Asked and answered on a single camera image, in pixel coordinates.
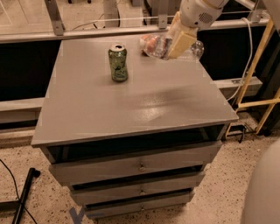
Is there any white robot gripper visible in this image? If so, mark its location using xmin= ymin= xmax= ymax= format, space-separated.
xmin=166 ymin=0 xmax=229 ymax=59

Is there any clear plastic water bottle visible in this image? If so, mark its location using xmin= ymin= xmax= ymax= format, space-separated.
xmin=140 ymin=34 xmax=204 ymax=61

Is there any green soda can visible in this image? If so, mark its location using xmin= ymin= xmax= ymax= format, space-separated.
xmin=108 ymin=44 xmax=128 ymax=82

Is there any red apple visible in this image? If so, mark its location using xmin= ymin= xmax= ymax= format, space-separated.
xmin=142 ymin=35 xmax=158 ymax=54

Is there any grey metal railing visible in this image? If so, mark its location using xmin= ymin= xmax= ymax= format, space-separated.
xmin=0 ymin=0 xmax=280 ymax=45

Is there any grey drawer cabinet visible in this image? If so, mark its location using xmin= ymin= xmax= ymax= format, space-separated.
xmin=31 ymin=31 xmax=239 ymax=221

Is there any top grey drawer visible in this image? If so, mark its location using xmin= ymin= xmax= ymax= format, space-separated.
xmin=49 ymin=141 xmax=222 ymax=186

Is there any grey drawer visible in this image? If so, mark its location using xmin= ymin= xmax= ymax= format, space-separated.
xmin=84 ymin=188 xmax=194 ymax=219
xmin=49 ymin=141 xmax=222 ymax=186
xmin=71 ymin=168 xmax=205 ymax=206

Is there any middle grey drawer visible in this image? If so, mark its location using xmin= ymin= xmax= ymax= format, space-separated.
xmin=71 ymin=168 xmax=205 ymax=206

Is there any bottom grey drawer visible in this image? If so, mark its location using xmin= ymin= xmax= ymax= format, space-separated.
xmin=84 ymin=188 xmax=194 ymax=219

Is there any black floor stand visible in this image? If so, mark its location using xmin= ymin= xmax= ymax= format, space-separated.
xmin=0 ymin=168 xmax=40 ymax=224

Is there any white cable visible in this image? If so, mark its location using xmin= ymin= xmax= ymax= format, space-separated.
xmin=226 ymin=17 xmax=253 ymax=102

